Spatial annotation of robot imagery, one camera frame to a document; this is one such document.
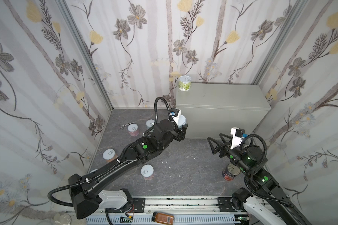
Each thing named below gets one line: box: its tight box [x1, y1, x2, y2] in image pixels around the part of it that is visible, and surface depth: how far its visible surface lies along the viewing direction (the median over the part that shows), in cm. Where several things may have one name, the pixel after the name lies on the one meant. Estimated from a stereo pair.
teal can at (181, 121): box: [177, 114, 187, 128], surface depth 64 cm
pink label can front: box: [140, 164, 155, 181], surface depth 82 cm
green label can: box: [178, 75, 192, 92], surface depth 82 cm
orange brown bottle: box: [151, 211, 175, 225], surface depth 69 cm
